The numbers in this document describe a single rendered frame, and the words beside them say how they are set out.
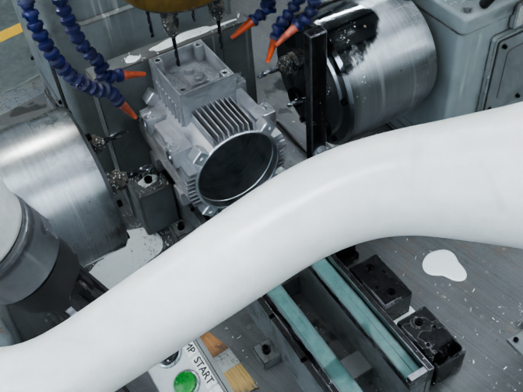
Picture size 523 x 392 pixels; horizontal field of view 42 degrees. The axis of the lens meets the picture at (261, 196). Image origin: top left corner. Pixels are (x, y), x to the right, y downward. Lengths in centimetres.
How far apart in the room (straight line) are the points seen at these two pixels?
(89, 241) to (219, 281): 66
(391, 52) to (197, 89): 34
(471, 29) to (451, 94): 14
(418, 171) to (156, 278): 17
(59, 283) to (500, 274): 86
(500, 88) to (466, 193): 101
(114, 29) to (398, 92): 52
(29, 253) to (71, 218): 42
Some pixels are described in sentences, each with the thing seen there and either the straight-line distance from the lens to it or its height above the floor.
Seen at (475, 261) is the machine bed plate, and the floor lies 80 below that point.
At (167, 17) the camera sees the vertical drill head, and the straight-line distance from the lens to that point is 102.
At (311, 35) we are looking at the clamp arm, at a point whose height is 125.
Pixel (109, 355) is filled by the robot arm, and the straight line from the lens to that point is 42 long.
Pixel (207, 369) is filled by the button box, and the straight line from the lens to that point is 85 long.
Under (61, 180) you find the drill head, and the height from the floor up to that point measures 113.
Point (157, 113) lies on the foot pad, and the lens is 118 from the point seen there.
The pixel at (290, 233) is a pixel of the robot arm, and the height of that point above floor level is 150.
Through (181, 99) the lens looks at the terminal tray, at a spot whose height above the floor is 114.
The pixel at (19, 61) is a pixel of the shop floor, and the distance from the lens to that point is 341.
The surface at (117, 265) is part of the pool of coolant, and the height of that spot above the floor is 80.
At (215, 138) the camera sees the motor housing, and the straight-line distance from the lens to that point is 109.
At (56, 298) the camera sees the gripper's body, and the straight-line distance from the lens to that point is 66.
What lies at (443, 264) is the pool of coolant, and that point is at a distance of 129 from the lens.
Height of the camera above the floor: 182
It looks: 47 degrees down
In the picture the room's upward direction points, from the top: 5 degrees counter-clockwise
